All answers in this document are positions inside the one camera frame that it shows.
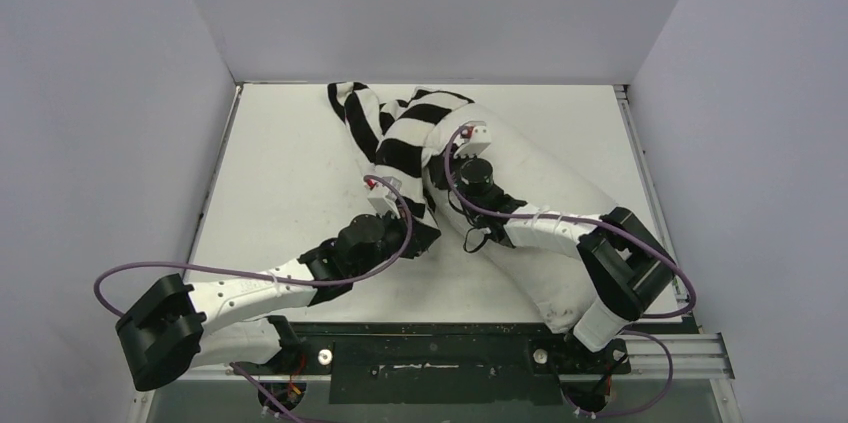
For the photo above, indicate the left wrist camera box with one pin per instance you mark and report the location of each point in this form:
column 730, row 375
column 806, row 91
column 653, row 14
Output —
column 382, row 187

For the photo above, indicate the black white striped pillowcase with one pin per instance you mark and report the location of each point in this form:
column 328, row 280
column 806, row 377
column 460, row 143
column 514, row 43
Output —
column 396, row 139

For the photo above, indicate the white pillow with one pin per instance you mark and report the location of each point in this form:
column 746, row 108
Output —
column 554, row 278

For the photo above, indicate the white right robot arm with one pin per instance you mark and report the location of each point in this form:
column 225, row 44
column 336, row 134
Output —
column 589, row 266

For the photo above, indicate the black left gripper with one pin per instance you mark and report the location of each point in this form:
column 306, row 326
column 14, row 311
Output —
column 422, row 236

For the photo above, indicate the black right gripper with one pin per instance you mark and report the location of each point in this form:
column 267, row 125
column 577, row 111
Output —
column 437, row 168

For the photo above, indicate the black metal base rail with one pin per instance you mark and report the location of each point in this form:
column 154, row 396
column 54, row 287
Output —
column 507, row 372

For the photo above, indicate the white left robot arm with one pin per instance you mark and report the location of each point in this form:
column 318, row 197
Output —
column 175, row 326

